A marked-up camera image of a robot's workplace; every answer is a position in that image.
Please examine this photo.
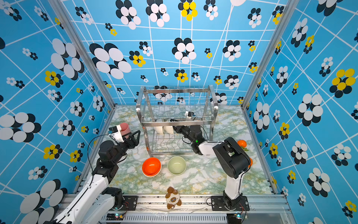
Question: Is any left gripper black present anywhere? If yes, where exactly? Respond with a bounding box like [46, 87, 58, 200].
[112, 130, 140, 166]

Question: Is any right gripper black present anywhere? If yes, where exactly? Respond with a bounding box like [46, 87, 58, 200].
[172, 119, 196, 146]

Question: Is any cream bowl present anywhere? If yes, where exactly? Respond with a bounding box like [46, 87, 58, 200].
[164, 126, 174, 134]
[154, 126, 164, 135]

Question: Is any light green bowl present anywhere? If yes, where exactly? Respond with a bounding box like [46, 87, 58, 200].
[167, 156, 186, 175]

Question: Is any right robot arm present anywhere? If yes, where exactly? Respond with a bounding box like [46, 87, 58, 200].
[173, 126, 252, 211]

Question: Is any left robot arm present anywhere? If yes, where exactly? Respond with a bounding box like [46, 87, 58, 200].
[48, 130, 141, 224]

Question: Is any steel two-tier dish rack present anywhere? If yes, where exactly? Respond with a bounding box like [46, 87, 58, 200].
[136, 85, 220, 157]

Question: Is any pink cup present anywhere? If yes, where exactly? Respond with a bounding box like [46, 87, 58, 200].
[120, 123, 131, 139]

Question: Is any orange bowl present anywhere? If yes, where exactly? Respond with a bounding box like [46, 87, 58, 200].
[142, 157, 162, 177]

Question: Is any mandarin orange far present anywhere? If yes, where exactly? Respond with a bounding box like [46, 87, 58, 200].
[237, 140, 247, 148]

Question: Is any mandarin orange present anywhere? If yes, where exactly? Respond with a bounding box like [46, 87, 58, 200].
[237, 140, 247, 148]
[248, 157, 253, 168]

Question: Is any brown white plush toy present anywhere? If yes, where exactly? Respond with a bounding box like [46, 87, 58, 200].
[165, 187, 182, 210]

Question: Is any mandarin orange near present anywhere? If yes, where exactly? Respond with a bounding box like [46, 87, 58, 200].
[248, 157, 253, 168]

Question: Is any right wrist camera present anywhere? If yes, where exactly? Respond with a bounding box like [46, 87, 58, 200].
[185, 111, 195, 118]

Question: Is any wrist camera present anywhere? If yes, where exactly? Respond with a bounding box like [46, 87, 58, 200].
[185, 111, 195, 118]
[109, 125, 124, 143]

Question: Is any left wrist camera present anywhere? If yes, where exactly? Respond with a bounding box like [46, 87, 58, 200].
[109, 125, 124, 143]

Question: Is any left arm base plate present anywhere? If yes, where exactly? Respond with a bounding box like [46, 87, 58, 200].
[112, 196, 138, 211]

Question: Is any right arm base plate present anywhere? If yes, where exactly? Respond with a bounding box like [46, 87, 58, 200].
[210, 196, 250, 211]

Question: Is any aluminium front rail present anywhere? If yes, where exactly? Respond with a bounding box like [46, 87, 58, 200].
[53, 193, 297, 224]

